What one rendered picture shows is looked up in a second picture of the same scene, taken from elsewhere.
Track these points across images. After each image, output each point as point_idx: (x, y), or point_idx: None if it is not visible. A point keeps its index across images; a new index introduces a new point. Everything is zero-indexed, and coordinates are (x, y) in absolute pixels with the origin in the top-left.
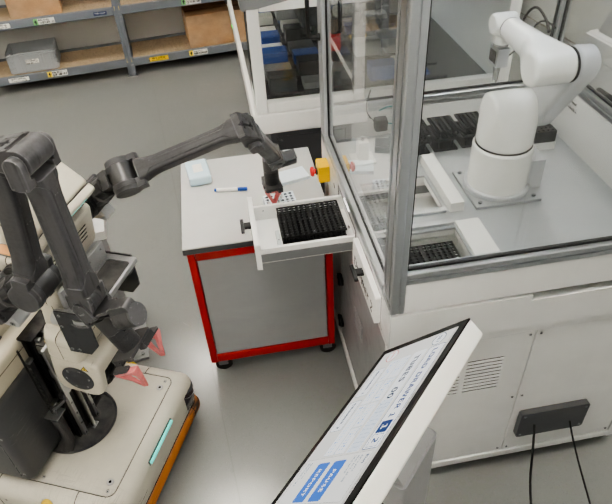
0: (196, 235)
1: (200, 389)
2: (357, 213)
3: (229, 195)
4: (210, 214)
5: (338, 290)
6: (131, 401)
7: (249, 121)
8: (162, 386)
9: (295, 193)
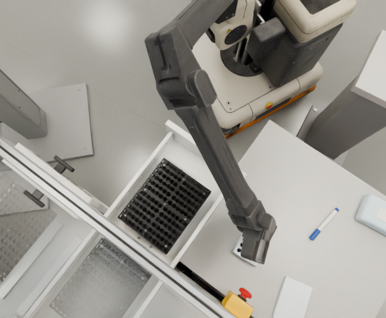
0: (279, 142)
1: (236, 155)
2: (92, 212)
3: (316, 216)
4: (299, 176)
5: (195, 278)
6: (233, 83)
7: (171, 67)
8: (227, 105)
9: (260, 276)
